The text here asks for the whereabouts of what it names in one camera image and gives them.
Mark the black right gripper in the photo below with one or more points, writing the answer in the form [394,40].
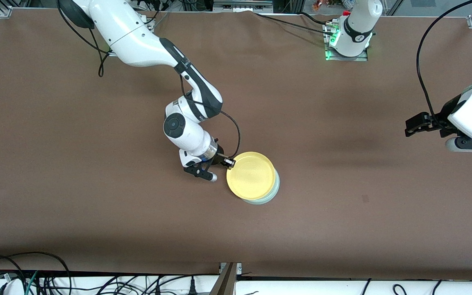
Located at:
[220,159]

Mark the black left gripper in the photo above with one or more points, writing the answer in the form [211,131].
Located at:
[441,119]

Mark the yellow round plate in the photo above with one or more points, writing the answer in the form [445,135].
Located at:
[250,176]

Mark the light green round plate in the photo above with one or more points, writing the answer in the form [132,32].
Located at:
[272,194]

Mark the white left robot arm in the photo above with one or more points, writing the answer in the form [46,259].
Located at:
[359,24]

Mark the aluminium profile bar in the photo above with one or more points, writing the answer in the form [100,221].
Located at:
[225,282]

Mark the black power plug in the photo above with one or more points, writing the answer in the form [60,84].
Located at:
[192,289]

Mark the orange small items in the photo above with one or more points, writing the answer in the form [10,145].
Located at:
[318,5]

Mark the grey metal device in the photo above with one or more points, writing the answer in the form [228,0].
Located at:
[240,5]

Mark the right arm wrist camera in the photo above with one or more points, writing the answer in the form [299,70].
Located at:
[203,174]

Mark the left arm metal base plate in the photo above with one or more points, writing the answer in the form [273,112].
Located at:
[359,58]

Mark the silver metal corner bracket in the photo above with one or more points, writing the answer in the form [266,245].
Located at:
[239,268]

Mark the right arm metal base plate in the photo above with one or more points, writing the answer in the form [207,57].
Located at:
[150,25]

